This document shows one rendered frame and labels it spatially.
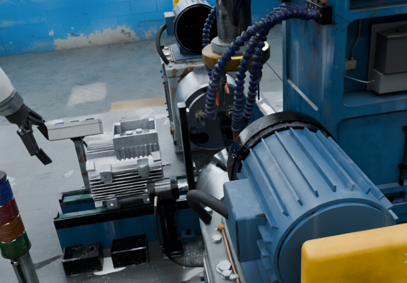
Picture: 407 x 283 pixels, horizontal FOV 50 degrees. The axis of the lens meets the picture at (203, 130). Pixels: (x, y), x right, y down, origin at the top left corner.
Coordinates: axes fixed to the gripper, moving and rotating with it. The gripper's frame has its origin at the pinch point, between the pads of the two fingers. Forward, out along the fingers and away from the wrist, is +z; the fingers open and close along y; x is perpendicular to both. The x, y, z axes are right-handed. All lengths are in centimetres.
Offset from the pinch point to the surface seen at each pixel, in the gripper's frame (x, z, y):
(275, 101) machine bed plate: 87, 55, -39
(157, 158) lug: 43, -10, 39
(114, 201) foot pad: 27, -5, 43
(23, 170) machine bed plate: -20.0, 12.7, -10.7
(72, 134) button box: 14.9, -7.7, 9.2
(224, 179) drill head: 59, -18, 62
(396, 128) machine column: 104, 4, 49
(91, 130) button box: 20.7, -6.1, 9.2
